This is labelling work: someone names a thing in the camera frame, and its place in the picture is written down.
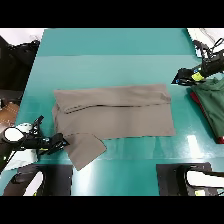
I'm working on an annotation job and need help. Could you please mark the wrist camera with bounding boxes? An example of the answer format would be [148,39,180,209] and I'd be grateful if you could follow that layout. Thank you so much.
[192,39,211,62]
[30,114,46,135]

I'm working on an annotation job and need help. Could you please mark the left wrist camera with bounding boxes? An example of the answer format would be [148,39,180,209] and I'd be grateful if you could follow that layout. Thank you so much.
[30,114,46,135]

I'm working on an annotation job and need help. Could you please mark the dark green garment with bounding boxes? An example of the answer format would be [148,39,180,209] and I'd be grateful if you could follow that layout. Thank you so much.
[191,76,224,140]

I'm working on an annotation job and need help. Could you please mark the grey-brown T-shirt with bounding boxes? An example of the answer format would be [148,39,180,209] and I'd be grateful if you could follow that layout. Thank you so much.
[51,83,177,172]

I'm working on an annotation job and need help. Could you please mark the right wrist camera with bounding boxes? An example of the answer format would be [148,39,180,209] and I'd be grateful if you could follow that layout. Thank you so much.
[192,39,211,62]

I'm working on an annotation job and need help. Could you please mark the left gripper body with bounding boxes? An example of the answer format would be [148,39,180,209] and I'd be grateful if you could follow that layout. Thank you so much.
[39,132,71,156]

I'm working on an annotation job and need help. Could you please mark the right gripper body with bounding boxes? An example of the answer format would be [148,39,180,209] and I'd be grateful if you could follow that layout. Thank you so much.
[171,67,205,87]

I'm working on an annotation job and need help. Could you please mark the black cable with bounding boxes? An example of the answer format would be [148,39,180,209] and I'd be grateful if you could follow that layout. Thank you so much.
[209,36,224,54]

